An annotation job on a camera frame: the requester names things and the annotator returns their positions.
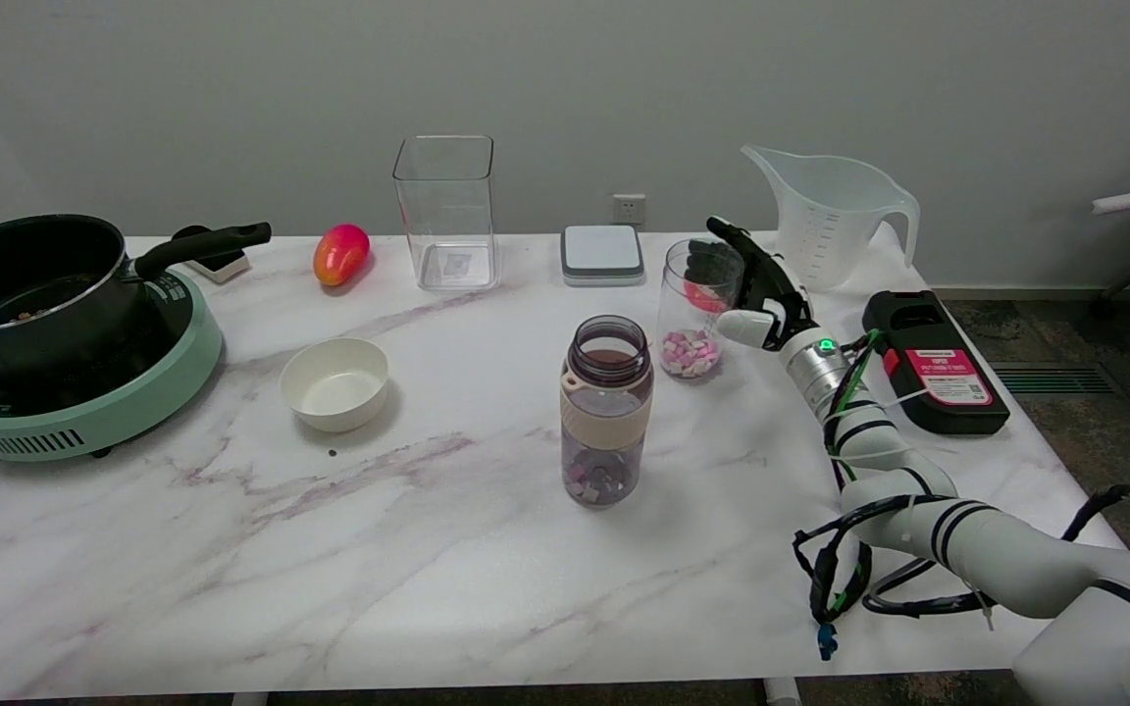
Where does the clear jar with candies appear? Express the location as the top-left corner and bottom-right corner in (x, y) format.
(657, 238), (747, 381)

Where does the white grey square lid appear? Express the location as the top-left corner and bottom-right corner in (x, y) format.
(560, 225), (646, 287)

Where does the metal floor grille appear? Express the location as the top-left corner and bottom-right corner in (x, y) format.
(991, 363), (1117, 396)

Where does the black saucepan with handle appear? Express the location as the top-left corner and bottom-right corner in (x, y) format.
(0, 214), (273, 379)

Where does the red yellow mango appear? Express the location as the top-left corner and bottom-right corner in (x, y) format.
(313, 224), (372, 288)

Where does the tall clear square container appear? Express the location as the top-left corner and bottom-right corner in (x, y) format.
(392, 135), (500, 292)

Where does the translucent measuring jug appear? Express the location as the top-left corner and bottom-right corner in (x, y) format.
(741, 144), (921, 293)

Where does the small white black-topped device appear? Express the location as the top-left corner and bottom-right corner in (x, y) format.
(173, 226), (252, 285)

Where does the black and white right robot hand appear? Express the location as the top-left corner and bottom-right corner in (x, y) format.
(686, 216), (819, 352)

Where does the black box with red label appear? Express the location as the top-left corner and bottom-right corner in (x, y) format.
(861, 289), (1010, 436)

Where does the thick black cable loop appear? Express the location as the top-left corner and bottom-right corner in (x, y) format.
(1060, 483), (1130, 543)

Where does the white round bowl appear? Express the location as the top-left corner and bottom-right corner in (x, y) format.
(280, 337), (391, 433)

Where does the clear bottle with beige band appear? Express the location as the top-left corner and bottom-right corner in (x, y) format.
(559, 315), (655, 508)

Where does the mint green induction cooker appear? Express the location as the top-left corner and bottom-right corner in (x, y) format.
(0, 267), (225, 463)

